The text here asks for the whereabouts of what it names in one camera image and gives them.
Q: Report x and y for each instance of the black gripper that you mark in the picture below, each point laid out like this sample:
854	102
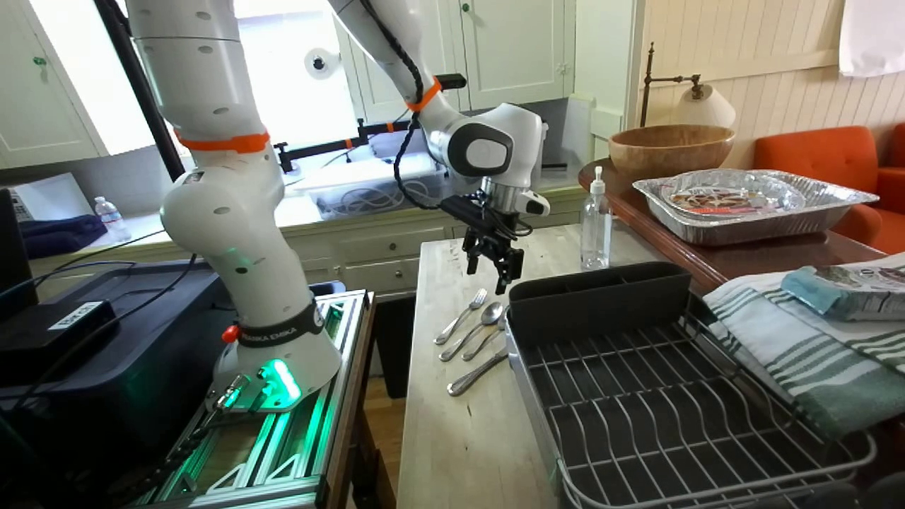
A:
499	236

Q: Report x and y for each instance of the large silver spoon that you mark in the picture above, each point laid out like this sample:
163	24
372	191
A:
491	315

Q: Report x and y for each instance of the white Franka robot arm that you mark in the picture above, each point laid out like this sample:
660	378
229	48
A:
228	208

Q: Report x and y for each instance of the small silver spoon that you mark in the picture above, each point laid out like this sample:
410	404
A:
484	339

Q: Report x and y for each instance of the silver table knife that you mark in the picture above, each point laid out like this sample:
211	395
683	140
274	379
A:
475	372

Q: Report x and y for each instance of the clear hand sanitizer pump bottle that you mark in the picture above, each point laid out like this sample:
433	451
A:
595	236

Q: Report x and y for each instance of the white counter cabinet with drawers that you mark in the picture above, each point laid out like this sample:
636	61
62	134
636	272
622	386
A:
376	256

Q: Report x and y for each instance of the black clamp bar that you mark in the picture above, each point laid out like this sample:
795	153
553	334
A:
330	149

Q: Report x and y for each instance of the large wooden bowl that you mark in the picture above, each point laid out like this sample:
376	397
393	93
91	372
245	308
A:
668	150

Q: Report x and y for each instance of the brown wooden side table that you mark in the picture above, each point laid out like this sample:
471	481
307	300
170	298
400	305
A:
737	259

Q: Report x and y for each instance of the white tape roll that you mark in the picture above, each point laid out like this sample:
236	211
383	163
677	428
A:
320	64

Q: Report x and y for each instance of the brass lamp with white shade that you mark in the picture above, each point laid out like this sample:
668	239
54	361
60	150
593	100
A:
709	106

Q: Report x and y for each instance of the aluminium foil baking pan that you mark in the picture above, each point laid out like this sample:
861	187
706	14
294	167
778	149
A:
752	201

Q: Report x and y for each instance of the aluminium robot mounting stand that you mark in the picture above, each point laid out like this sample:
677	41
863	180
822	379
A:
283	453

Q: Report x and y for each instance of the green striped white towel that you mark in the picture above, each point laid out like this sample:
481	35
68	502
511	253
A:
800	368

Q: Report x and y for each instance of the orange sofa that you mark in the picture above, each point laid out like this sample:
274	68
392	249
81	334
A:
822	156

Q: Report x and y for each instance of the large black box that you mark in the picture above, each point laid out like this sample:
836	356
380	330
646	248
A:
142	378

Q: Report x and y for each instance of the folded newspaper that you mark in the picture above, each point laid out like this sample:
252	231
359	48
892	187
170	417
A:
867	272

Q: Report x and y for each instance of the small clear water bottle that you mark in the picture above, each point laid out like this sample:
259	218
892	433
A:
110	218

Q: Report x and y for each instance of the black diagonal pole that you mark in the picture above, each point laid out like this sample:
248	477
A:
136	85

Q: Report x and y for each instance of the dark blue cloth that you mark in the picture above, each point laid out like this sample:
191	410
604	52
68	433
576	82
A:
57	232

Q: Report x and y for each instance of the flat black device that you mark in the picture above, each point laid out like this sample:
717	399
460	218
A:
57	339

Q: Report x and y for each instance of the white paper sheet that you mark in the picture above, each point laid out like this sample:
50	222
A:
51	198

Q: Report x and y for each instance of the white hanging cloth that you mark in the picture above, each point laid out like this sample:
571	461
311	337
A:
871	37

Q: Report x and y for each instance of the black monitor edge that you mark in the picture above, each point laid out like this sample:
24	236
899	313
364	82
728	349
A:
14	256

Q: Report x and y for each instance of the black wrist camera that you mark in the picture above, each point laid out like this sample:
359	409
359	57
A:
461	211

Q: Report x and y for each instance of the white wall cabinet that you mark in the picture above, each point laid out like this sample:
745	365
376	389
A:
57	85
518	45

